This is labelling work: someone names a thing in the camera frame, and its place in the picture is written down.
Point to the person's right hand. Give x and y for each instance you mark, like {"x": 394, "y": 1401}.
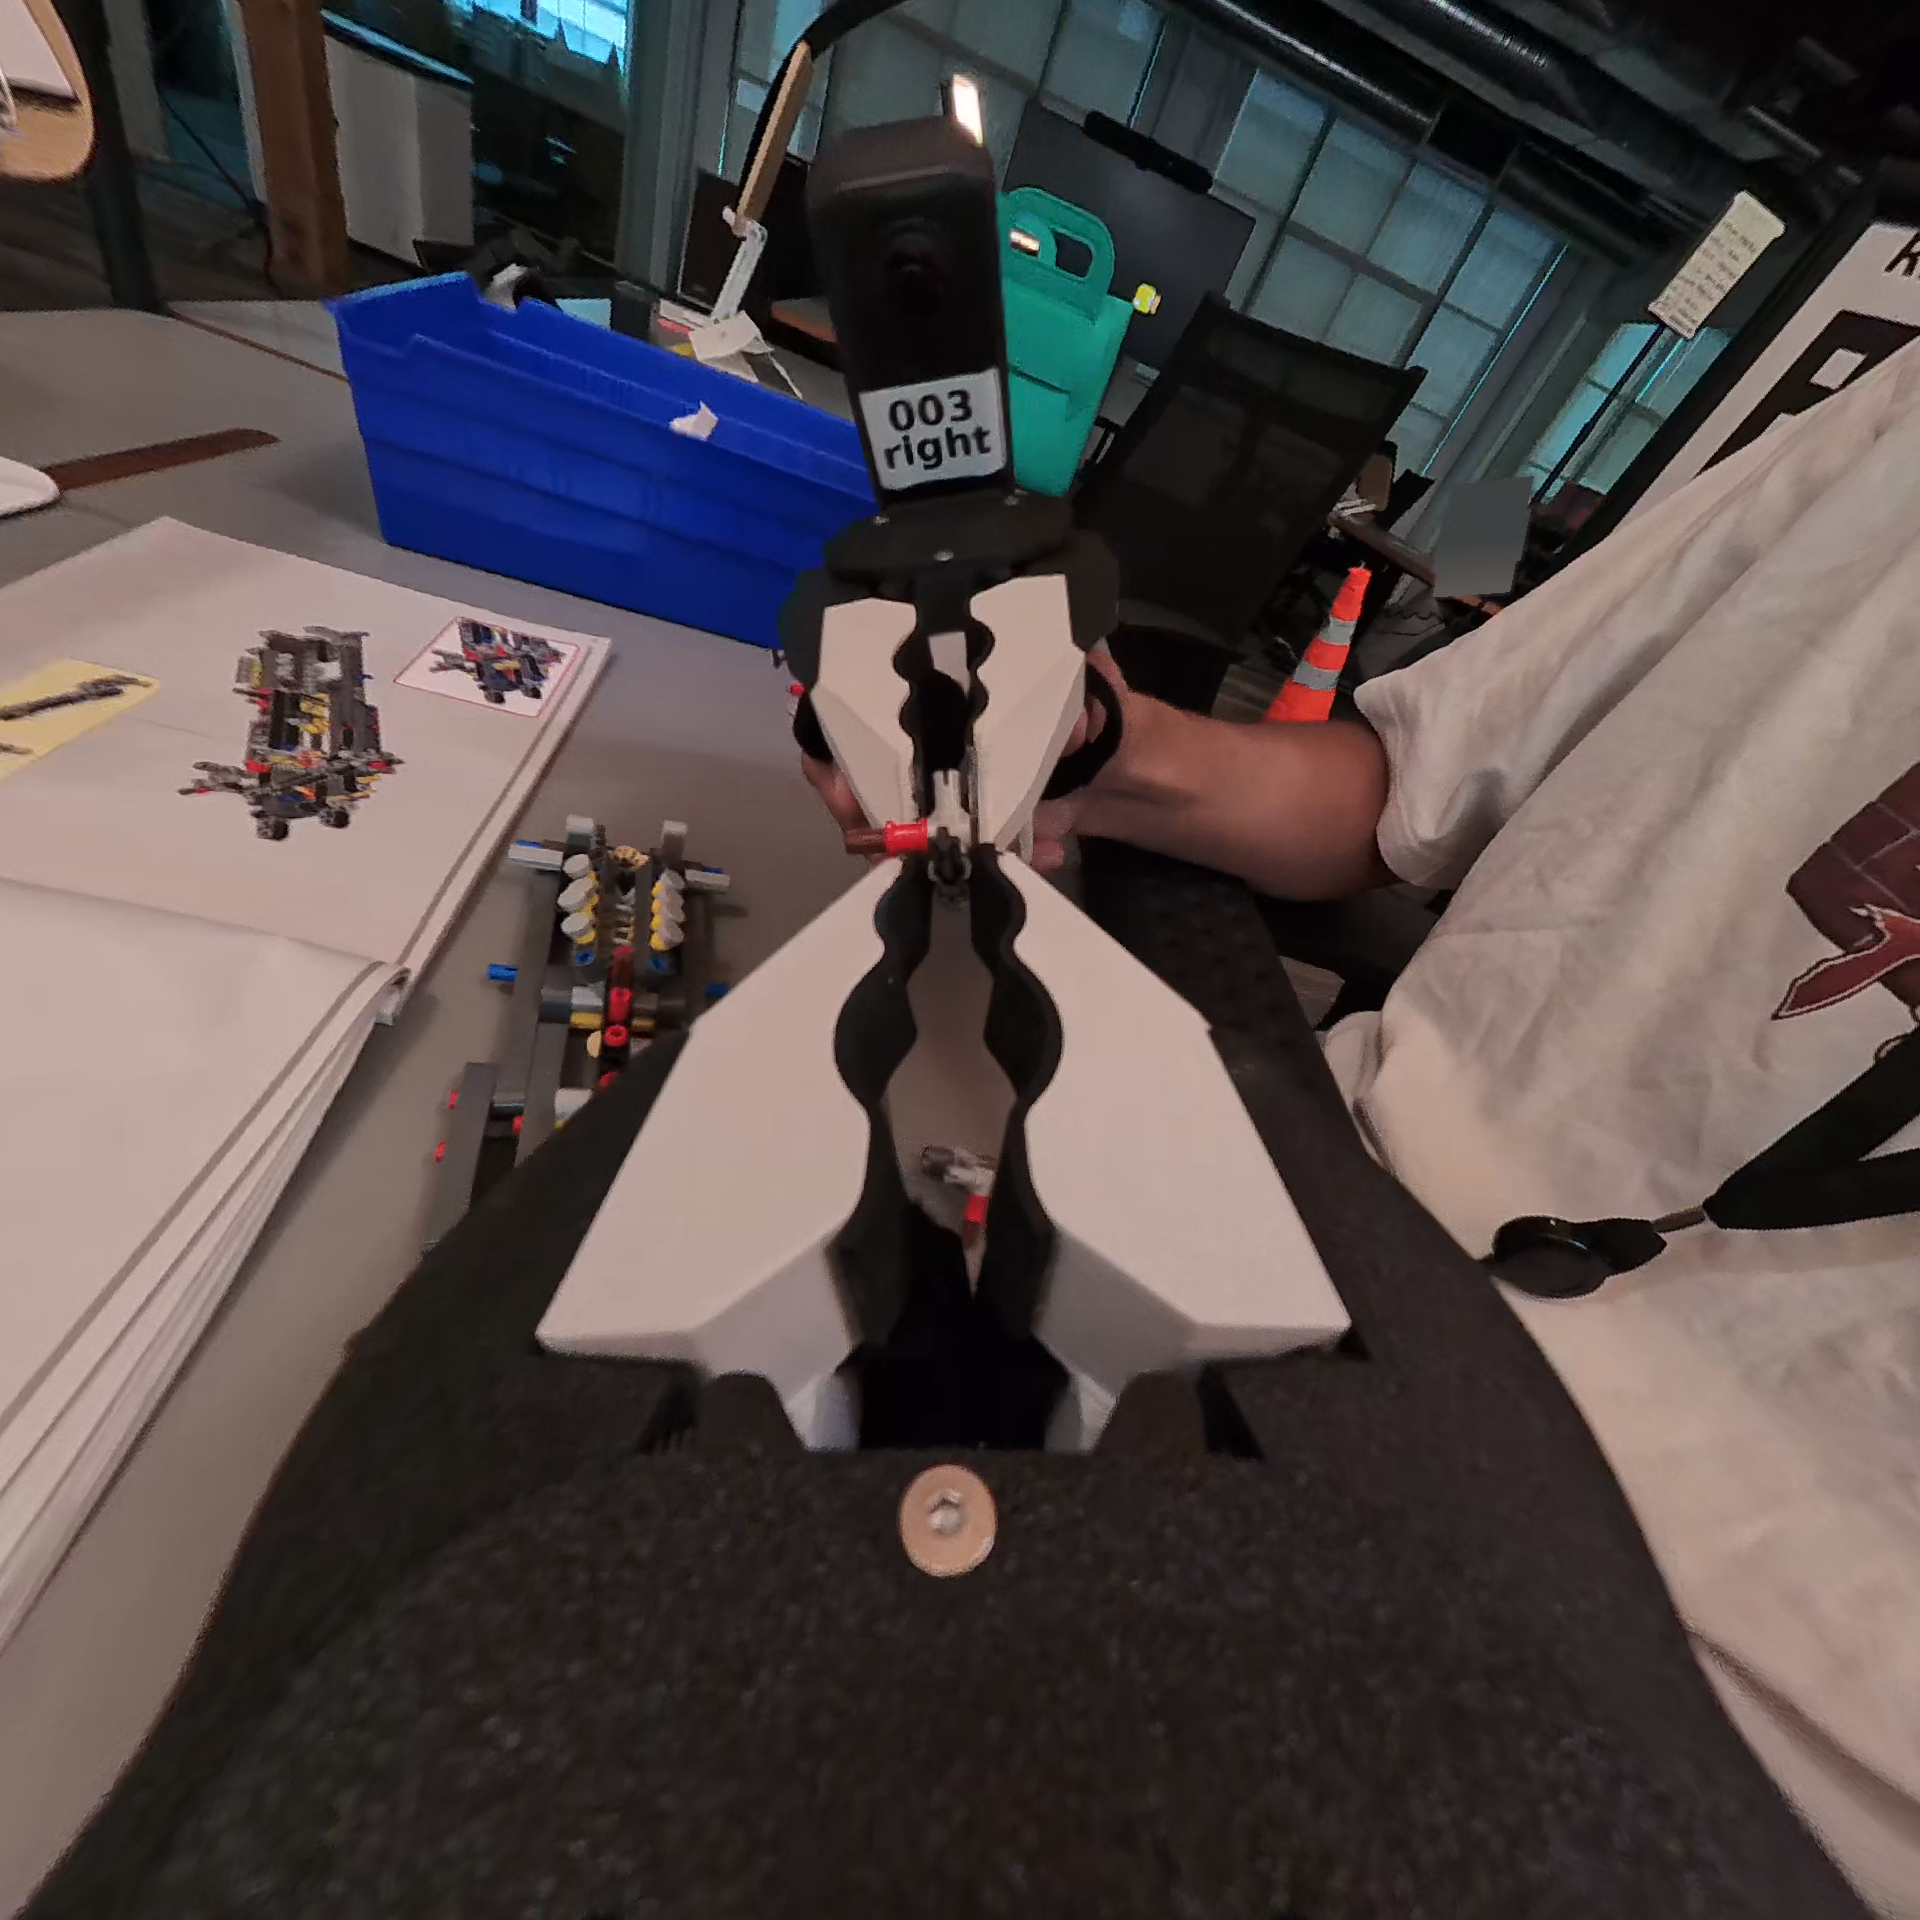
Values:
{"x": 1137, "y": 781}

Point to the lit standing lamp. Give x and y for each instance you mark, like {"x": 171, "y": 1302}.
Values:
{"x": 964, "y": 113}

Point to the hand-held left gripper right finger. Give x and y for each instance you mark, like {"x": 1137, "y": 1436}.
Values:
{"x": 1185, "y": 1200}

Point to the black badge reel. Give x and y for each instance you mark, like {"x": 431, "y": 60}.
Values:
{"x": 1567, "y": 1256}

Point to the black office chair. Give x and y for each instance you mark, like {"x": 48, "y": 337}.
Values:
{"x": 1245, "y": 481}

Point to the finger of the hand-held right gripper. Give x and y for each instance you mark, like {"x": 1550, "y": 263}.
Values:
{"x": 1038, "y": 674}
{"x": 855, "y": 674}

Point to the black framed marker sign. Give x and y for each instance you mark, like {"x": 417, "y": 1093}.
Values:
{"x": 1813, "y": 378}

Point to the teal felt bag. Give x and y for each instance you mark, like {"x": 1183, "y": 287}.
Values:
{"x": 1076, "y": 347}

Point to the grey lego connector red pin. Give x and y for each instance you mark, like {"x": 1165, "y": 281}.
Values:
{"x": 901, "y": 835}

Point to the wooden pillar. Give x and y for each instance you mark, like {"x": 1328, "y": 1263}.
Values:
{"x": 294, "y": 153}

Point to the black monitor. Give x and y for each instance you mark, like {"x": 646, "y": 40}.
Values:
{"x": 1185, "y": 255}

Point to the blue plastic bin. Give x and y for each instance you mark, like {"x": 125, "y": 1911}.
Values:
{"x": 569, "y": 481}

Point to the white hanging paper sheet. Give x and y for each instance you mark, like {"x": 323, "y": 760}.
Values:
{"x": 1719, "y": 263}

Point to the white cabinet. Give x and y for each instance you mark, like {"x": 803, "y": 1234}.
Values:
{"x": 401, "y": 153}

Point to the grey lego chassis assembly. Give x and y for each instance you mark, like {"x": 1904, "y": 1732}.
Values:
{"x": 614, "y": 930}

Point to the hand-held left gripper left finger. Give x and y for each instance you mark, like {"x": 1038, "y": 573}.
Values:
{"x": 702, "y": 1200}

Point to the open instruction booklet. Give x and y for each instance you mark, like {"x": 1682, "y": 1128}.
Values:
{"x": 228, "y": 898}

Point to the small grey red lego piece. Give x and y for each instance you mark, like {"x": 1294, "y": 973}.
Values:
{"x": 964, "y": 1183}

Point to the orange traffic cone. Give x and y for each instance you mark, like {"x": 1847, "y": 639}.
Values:
{"x": 1328, "y": 662}

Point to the white paper scrap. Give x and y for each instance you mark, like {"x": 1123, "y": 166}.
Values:
{"x": 693, "y": 427}

